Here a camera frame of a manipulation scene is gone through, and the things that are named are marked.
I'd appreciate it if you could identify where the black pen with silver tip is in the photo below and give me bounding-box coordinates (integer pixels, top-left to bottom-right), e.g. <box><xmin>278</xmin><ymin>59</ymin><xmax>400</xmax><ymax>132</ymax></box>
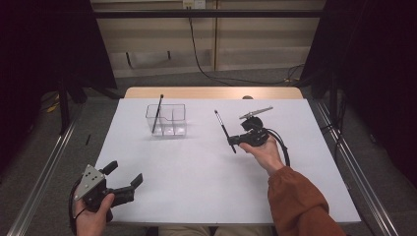
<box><xmin>150</xmin><ymin>93</ymin><xmax>165</xmax><ymax>135</ymax></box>

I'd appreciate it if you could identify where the white wall socket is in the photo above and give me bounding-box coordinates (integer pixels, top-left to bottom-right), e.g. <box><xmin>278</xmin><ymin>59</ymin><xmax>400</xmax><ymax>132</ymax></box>
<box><xmin>182</xmin><ymin>0</ymin><xmax>207</xmax><ymax>10</ymax></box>

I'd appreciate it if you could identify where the light wooden table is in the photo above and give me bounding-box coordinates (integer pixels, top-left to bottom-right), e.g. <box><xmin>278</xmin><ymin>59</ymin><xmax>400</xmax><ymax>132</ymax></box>
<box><xmin>123</xmin><ymin>86</ymin><xmax>304</xmax><ymax>100</ymax></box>

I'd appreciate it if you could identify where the black curtain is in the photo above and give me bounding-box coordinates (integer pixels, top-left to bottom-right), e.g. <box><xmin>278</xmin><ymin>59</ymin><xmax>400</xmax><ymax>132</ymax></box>
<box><xmin>0</xmin><ymin>0</ymin><xmax>118</xmax><ymax>173</ymax></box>
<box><xmin>301</xmin><ymin>0</ymin><xmax>417</xmax><ymax>180</ymax></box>

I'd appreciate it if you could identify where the aluminium rail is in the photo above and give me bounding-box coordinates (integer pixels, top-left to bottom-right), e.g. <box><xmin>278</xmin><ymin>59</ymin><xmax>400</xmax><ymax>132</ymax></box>
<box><xmin>6</xmin><ymin>103</ymin><xmax>85</xmax><ymax>236</ymax></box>
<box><xmin>314</xmin><ymin>98</ymin><xmax>399</xmax><ymax>236</ymax></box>

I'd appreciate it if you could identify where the black wall cable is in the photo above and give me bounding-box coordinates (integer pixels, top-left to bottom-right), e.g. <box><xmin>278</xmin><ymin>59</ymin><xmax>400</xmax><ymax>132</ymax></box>
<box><xmin>188</xmin><ymin>16</ymin><xmax>306</xmax><ymax>87</ymax></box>

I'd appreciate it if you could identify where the black metal stand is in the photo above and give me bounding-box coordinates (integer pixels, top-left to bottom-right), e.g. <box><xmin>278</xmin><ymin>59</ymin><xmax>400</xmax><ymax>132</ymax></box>
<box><xmin>57</xmin><ymin>78</ymin><xmax>71</xmax><ymax>135</ymax></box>
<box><xmin>328</xmin><ymin>70</ymin><xmax>340</xmax><ymax>111</ymax></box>

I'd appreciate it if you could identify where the hand-held gripper cable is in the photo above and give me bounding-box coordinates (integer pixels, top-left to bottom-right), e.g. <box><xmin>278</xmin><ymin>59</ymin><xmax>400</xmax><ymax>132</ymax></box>
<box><xmin>67</xmin><ymin>178</ymin><xmax>87</xmax><ymax>236</ymax></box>
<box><xmin>266</xmin><ymin>127</ymin><xmax>292</xmax><ymax>167</ymax></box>

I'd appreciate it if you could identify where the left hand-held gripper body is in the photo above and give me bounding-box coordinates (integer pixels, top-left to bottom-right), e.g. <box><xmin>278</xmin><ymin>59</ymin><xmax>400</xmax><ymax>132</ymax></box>
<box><xmin>73</xmin><ymin>164</ymin><xmax>136</xmax><ymax>223</ymax></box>

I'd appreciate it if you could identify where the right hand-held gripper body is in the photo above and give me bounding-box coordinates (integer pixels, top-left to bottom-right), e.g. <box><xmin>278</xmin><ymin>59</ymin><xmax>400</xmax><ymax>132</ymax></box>
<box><xmin>238</xmin><ymin>105</ymin><xmax>274</xmax><ymax>148</ymax></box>

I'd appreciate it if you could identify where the black pen with white print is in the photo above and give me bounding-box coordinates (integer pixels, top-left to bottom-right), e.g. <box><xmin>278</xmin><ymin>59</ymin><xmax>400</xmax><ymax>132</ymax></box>
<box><xmin>213</xmin><ymin>109</ymin><xmax>238</xmax><ymax>154</ymax></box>

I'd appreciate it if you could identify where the white table mat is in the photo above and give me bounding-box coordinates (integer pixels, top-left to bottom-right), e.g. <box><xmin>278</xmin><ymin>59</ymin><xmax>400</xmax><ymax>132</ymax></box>
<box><xmin>94</xmin><ymin>97</ymin><xmax>362</xmax><ymax>225</ymax></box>

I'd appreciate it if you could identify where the clear plastic organizer box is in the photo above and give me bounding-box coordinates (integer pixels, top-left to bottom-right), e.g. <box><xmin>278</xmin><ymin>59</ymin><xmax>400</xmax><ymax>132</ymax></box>
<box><xmin>145</xmin><ymin>103</ymin><xmax>188</xmax><ymax>139</ymax></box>

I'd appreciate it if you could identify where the left hand-held gripper cable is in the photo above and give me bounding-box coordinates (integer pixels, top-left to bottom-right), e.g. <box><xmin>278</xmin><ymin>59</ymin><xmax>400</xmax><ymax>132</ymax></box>
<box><xmin>67</xmin><ymin>178</ymin><xmax>87</xmax><ymax>236</ymax></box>

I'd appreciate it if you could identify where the person's left hand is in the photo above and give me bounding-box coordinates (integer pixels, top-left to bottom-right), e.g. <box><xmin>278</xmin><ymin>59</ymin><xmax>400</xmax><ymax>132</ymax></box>
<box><xmin>74</xmin><ymin>192</ymin><xmax>116</xmax><ymax>236</ymax></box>

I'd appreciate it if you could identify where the person's right hand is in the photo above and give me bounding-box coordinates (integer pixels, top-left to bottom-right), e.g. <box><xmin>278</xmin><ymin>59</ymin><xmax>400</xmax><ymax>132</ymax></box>
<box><xmin>238</xmin><ymin>135</ymin><xmax>286</xmax><ymax>177</ymax></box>

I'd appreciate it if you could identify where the right hand-held gripper cable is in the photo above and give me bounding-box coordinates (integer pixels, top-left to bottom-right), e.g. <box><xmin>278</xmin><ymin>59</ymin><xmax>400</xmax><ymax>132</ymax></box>
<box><xmin>266</xmin><ymin>127</ymin><xmax>292</xmax><ymax>167</ymax></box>

